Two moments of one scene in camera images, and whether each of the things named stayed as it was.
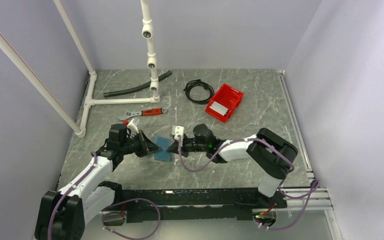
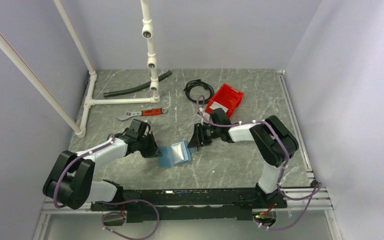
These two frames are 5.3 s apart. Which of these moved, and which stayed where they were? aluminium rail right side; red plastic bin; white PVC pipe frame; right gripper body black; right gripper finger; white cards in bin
Moved: right gripper body black; right gripper finger
Stayed: aluminium rail right side; white PVC pipe frame; red plastic bin; white cards in bin
